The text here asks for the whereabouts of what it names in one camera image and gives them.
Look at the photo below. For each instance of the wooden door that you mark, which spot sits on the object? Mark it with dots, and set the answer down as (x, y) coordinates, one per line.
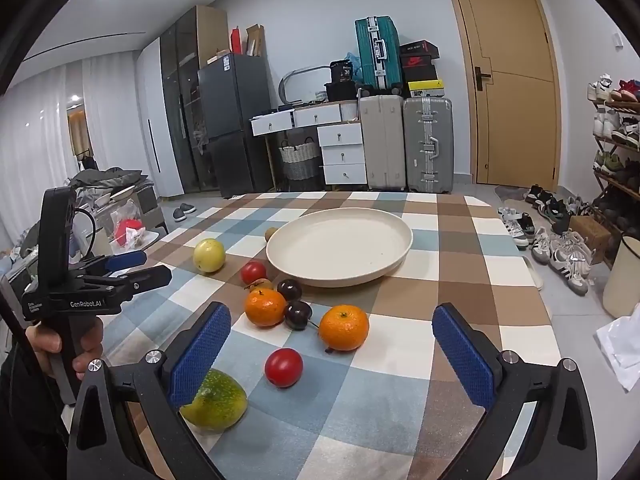
(514, 93)

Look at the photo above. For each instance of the grey slippers pair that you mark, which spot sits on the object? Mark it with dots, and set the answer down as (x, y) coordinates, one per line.
(179, 214)

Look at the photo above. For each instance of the dark cherry with stem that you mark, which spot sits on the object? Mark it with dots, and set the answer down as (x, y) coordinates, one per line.
(298, 314)

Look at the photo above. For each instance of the orange tangerine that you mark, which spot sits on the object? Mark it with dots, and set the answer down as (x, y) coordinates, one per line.
(344, 328)
(265, 307)

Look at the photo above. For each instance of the yellow round fruit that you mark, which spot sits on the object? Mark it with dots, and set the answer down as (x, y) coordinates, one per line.
(209, 256)

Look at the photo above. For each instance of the brown cardboard box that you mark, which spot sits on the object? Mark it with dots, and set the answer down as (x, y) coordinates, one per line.
(595, 235)

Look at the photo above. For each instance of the black refrigerator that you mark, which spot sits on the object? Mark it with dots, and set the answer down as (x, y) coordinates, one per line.
(234, 89)

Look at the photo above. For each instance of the green yellow passion fruit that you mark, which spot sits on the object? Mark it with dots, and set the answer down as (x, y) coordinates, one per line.
(219, 403)

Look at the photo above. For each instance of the beige suitcase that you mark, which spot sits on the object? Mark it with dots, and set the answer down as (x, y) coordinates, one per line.
(383, 141)

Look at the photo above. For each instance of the yellow box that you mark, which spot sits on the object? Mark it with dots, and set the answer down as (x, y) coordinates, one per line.
(429, 87)

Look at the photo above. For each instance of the white drawer desk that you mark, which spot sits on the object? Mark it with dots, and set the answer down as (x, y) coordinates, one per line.
(339, 134)

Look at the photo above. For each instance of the cream round plate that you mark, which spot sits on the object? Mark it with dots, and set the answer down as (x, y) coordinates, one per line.
(340, 247)

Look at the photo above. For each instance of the white black sneaker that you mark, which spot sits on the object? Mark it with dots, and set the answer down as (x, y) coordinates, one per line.
(564, 256)

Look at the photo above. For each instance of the silver suitcase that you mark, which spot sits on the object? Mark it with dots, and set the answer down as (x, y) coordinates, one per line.
(429, 144)

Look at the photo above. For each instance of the person's left hand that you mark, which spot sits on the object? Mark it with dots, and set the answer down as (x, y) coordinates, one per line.
(46, 343)

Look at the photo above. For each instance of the dark glass cabinet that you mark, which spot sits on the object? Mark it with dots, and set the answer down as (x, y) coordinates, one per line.
(185, 47)

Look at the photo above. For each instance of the white plastic bag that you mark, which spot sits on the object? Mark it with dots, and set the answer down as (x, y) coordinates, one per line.
(619, 341)

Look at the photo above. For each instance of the cream bucket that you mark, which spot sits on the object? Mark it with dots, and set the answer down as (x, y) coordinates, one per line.
(622, 290)

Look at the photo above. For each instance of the black red shoe boxes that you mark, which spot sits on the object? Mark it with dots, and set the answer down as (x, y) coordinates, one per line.
(417, 60)

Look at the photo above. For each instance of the small brown longan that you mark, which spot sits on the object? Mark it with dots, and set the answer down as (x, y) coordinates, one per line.
(261, 283)

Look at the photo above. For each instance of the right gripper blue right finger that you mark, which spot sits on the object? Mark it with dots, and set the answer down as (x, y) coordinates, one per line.
(470, 353)

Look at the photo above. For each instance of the brown longan behind plate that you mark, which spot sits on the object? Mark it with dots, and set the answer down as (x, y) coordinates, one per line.
(269, 233)

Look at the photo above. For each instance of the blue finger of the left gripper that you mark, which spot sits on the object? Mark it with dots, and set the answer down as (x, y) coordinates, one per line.
(124, 261)

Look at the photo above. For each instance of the teal suitcase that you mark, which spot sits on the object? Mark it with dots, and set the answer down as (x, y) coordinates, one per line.
(379, 51)

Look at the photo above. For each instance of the woven laundry basket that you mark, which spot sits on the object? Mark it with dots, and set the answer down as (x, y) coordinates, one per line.
(300, 161)

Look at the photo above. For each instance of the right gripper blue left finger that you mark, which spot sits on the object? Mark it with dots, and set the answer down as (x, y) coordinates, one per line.
(193, 352)

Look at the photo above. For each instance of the shoe rack with shoes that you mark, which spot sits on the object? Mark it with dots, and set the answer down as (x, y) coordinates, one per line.
(615, 129)

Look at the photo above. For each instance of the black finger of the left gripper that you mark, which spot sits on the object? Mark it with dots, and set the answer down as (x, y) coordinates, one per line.
(144, 280)

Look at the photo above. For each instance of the red tomato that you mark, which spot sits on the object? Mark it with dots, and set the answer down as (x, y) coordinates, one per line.
(284, 367)
(252, 272)

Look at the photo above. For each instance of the checkered tablecloth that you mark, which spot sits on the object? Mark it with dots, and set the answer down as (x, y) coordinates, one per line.
(362, 390)

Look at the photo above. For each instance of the dark cherry without stem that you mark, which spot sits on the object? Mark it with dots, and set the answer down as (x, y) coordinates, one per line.
(290, 289)

